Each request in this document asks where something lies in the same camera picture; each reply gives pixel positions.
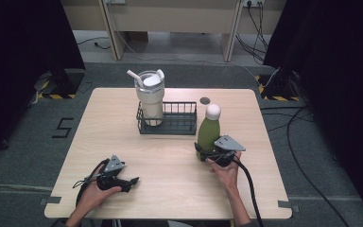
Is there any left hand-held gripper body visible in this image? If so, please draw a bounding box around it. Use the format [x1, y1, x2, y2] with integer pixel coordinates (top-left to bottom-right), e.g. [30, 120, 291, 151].
[95, 154, 132, 193]

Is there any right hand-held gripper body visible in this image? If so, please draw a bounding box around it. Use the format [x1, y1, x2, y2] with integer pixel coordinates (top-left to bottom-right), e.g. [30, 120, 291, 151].
[199, 134, 247, 168]

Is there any green bottle with white cap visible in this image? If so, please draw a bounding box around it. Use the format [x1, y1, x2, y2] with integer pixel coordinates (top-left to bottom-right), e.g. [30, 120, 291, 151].
[196, 103, 222, 161]

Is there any black wire rack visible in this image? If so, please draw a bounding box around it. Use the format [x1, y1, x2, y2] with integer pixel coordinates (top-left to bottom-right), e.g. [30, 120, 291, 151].
[135, 100, 199, 136]

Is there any white tumbler with straw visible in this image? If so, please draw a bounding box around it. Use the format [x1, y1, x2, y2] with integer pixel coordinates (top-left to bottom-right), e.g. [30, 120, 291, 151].
[126, 69, 166, 127]

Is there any person's right hand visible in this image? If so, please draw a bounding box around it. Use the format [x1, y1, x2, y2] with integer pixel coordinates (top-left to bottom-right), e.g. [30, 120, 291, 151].
[205, 150, 243, 192]

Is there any person's left hand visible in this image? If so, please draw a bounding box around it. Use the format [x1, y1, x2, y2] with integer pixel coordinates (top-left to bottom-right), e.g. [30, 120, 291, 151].
[75, 165, 123, 215]

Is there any grey tape piece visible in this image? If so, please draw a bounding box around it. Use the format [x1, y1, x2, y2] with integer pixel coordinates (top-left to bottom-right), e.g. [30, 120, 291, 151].
[277, 200, 301, 213]
[39, 196, 62, 206]

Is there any stand base with striped tape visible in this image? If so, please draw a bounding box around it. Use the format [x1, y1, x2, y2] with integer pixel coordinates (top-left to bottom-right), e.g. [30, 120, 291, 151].
[33, 68, 86, 100]
[254, 73, 301, 102]

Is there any beige wooden desk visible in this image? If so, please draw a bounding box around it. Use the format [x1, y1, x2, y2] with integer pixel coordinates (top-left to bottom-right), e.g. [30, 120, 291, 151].
[60, 0, 287, 63]

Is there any black curtain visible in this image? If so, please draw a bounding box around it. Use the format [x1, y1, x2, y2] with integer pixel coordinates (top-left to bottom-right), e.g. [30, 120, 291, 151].
[263, 0, 363, 225]
[0, 0, 86, 160]

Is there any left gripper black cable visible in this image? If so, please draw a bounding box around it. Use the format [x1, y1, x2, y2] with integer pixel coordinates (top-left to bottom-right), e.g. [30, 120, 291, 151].
[72, 158, 111, 206]

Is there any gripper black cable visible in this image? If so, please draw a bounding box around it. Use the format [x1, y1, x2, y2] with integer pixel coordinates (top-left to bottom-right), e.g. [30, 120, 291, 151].
[232, 158, 265, 227]
[72, 158, 111, 206]

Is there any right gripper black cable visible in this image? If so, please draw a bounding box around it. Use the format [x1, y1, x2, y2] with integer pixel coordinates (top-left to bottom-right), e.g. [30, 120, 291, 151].
[232, 158, 265, 227]

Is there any long black floor cable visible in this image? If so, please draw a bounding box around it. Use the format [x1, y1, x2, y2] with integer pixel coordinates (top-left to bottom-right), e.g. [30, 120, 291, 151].
[259, 105, 352, 227]

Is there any bundle of black cables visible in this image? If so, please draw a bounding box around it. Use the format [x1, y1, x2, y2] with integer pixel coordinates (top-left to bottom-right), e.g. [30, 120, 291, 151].
[235, 2, 269, 63]

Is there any short black floor cable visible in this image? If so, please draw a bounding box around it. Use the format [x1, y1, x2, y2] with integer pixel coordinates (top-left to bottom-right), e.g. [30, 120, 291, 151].
[76, 36, 112, 51]

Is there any white wall socket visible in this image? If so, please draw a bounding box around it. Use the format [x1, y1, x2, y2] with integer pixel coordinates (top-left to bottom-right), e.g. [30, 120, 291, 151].
[242, 0, 267, 8]

